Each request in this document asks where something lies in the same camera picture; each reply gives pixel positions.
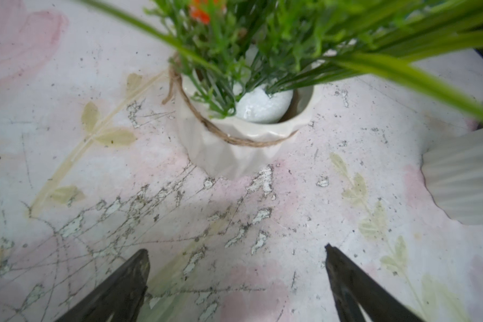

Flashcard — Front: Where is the red flower pot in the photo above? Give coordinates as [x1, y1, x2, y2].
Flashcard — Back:
[421, 129, 483, 225]

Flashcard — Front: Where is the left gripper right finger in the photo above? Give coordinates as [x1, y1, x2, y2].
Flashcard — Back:
[325, 244, 422, 322]

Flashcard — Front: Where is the orange flower pot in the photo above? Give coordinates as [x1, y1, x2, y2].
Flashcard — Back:
[88, 1, 483, 178]

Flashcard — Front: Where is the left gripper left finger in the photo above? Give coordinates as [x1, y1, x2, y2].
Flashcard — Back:
[58, 249, 150, 322]

